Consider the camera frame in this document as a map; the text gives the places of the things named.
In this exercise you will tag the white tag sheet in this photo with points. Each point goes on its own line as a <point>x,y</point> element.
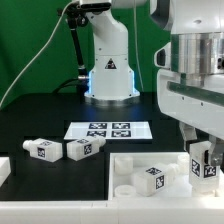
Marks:
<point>110,130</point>

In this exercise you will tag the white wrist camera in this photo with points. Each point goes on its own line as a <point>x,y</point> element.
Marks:
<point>162,58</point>

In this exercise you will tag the white left wall block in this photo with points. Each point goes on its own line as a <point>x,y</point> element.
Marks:
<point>5,169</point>

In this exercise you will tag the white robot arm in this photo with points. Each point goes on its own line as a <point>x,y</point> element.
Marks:
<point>190,79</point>

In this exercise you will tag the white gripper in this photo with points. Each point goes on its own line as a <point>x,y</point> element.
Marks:
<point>202,108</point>

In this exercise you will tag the white front wall rail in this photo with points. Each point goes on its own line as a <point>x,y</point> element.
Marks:
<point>150,211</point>

